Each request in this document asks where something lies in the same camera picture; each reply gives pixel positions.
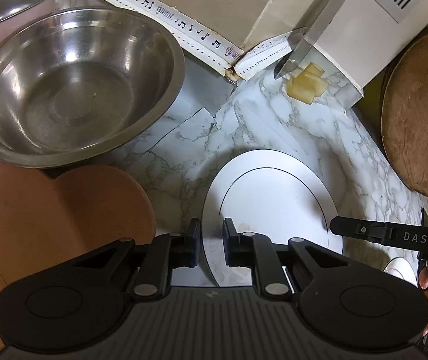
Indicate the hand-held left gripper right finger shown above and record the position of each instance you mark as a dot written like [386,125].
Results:
[229,245]

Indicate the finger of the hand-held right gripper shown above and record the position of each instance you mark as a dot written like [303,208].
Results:
[360,229]

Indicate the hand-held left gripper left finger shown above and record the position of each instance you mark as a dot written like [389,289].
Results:
[194,245]

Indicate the white plate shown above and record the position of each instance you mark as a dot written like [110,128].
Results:
[274,191]

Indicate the white cup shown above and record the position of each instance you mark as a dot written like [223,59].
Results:
[399,268]

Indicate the terracotta plate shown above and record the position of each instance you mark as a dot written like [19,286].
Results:
[105,213]
[8,225]

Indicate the round wooden cutting board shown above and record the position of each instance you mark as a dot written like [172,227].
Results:
[420,120]

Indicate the pale yellow food pieces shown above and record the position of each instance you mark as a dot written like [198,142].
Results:
[305,86]

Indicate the white vented box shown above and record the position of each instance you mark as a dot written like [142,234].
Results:
[367,48]

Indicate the music note edge strip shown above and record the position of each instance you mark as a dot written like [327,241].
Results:
[169,13]
[259,58]

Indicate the kitchen knife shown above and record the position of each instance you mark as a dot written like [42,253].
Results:
[307,45]

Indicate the large steel bowl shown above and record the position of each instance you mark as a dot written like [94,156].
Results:
[75,90]

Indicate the pink steel-lined bowl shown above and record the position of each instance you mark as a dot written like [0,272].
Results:
[8,7]

